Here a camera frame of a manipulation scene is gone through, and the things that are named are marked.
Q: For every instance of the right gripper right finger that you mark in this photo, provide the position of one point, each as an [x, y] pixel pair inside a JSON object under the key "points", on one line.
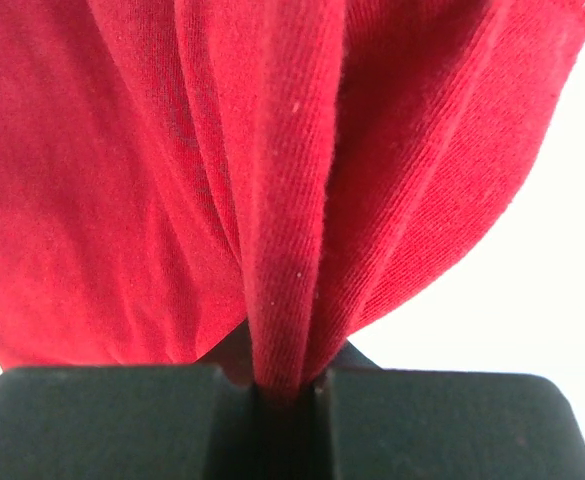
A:
{"points": [[373, 423]]}

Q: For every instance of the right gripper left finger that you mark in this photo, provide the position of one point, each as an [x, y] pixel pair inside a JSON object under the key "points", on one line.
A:
{"points": [[141, 422]]}

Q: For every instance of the red t-shirt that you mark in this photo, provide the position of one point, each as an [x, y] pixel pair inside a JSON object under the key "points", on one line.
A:
{"points": [[170, 170]]}

